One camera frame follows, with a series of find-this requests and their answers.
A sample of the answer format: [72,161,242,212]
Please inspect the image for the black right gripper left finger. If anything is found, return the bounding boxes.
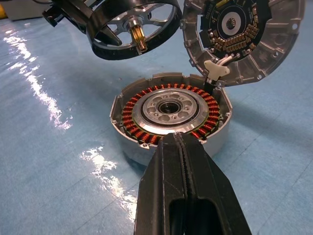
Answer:
[134,133,190,235]

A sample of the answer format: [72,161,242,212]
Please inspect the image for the silver motor housing copper windings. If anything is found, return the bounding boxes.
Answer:
[109,71,233,166]

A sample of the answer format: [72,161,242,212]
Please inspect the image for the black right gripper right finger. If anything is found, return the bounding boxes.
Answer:
[176,133,252,235]

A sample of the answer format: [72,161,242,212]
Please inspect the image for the yellow object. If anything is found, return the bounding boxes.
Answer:
[0,0,9,19]

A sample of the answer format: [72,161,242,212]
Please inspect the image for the black motor rotor brass shaft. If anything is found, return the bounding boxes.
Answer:
[85,0,183,61]

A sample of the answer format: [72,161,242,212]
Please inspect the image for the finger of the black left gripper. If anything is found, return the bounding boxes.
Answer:
[60,7,93,34]
[92,24,123,47]

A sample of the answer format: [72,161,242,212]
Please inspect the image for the silver motor cover circuit board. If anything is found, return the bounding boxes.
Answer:
[179,0,306,88]

